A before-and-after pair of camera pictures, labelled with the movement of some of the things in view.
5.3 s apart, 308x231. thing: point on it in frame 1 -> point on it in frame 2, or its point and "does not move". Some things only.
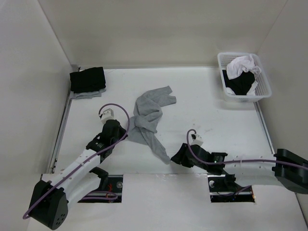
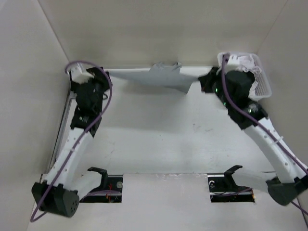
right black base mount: [223, 188] does not move
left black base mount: [110, 190] does not move
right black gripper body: [190, 163] -> [213, 85]
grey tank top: [147, 112] -> [161, 75]
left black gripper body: [121, 134] -> [100, 85]
